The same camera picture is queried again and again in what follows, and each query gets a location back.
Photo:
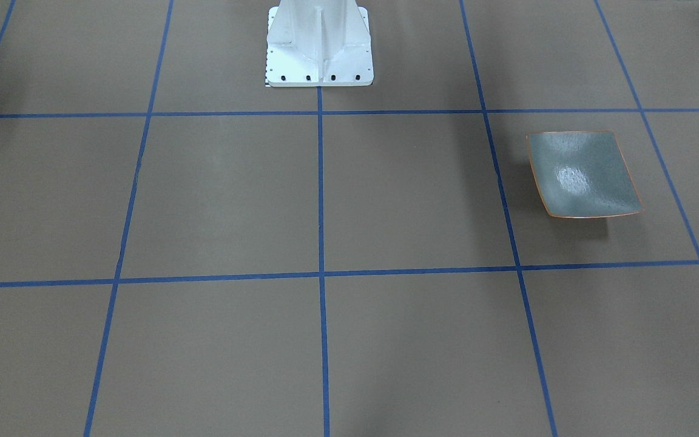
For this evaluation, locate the grey square plate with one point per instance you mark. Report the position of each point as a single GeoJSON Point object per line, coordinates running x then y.
{"type": "Point", "coordinates": [582, 175]}

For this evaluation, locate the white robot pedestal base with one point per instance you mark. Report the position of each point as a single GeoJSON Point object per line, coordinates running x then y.
{"type": "Point", "coordinates": [318, 44]}

